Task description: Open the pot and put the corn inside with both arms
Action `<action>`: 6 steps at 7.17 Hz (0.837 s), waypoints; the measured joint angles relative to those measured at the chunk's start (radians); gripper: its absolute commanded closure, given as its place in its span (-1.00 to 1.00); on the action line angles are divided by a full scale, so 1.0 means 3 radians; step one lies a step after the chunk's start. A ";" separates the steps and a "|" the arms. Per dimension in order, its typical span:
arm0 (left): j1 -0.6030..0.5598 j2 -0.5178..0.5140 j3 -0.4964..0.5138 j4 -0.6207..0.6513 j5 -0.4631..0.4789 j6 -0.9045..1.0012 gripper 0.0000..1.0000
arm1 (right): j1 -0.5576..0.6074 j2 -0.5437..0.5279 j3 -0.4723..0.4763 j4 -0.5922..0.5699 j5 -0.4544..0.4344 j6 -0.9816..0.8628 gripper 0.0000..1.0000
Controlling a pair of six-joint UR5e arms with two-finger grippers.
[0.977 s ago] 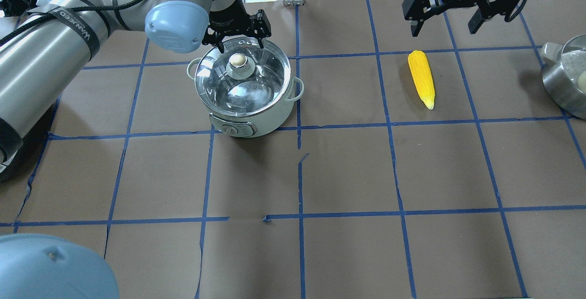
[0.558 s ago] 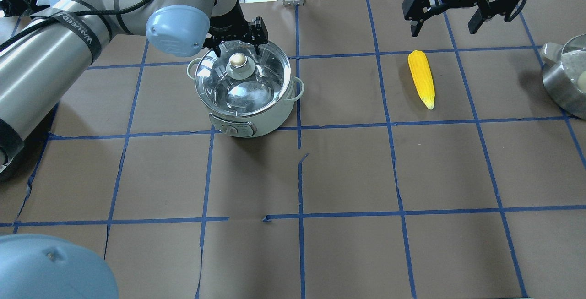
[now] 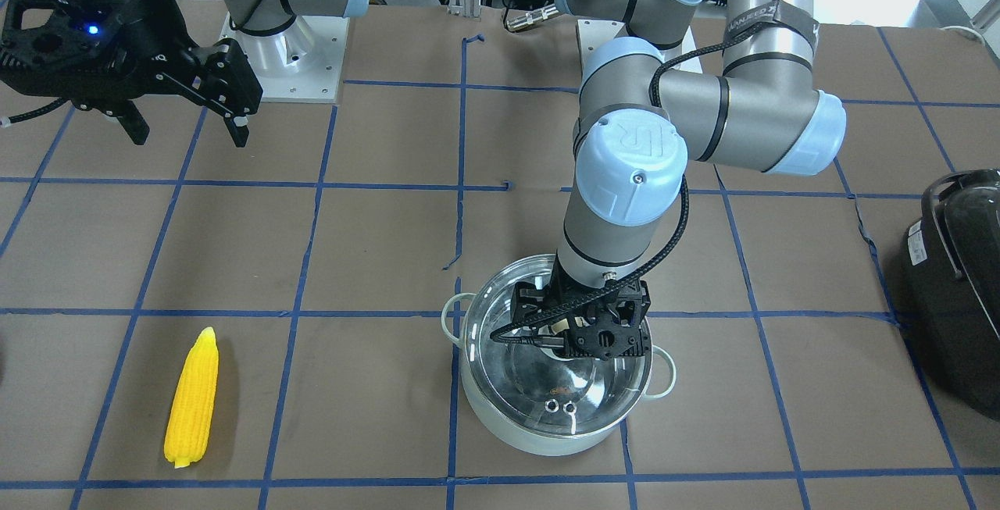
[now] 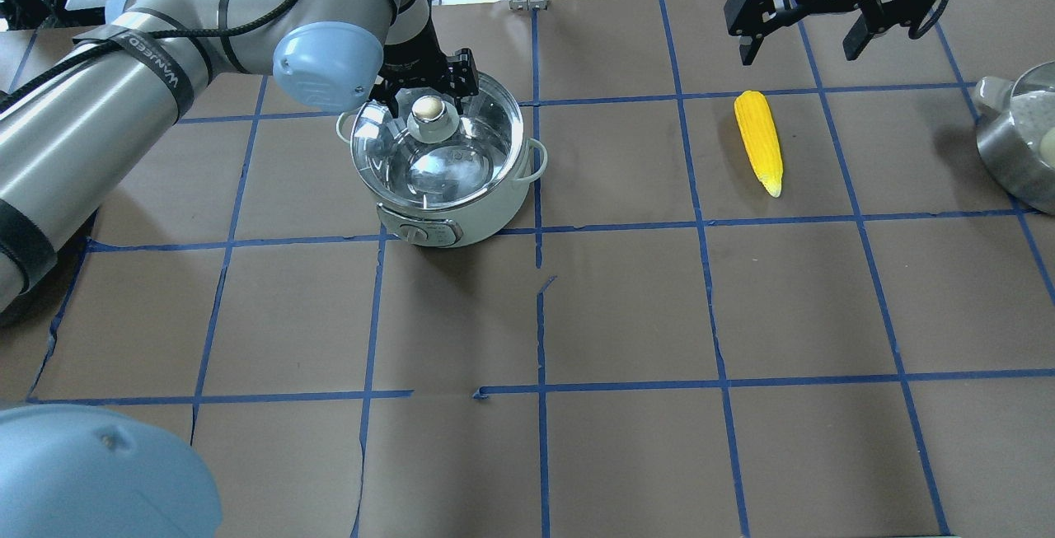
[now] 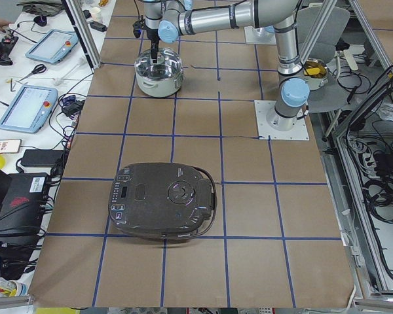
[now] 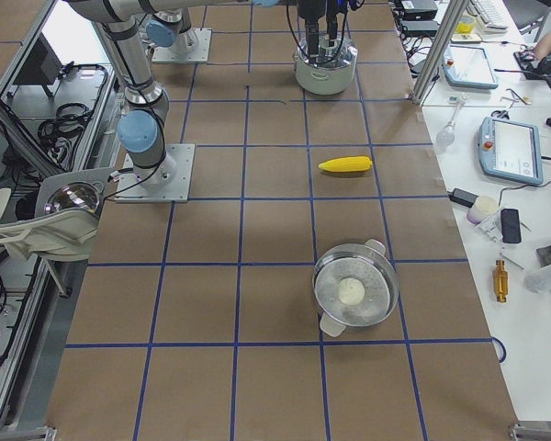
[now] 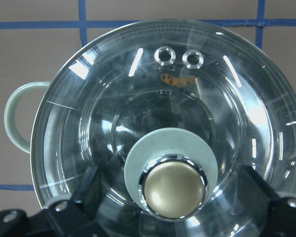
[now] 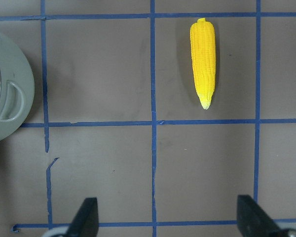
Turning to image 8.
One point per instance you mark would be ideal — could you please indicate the yellow corn cob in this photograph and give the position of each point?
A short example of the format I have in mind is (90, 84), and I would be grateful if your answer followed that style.
(203, 56)

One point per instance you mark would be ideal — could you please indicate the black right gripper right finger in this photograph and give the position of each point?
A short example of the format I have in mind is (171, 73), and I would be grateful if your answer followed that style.
(252, 221)

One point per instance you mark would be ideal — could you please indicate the pale green electric pot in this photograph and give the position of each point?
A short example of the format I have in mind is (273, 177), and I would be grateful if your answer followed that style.
(17, 87)

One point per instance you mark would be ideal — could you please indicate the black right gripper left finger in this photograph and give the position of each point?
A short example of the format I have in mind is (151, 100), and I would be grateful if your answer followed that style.
(86, 221)

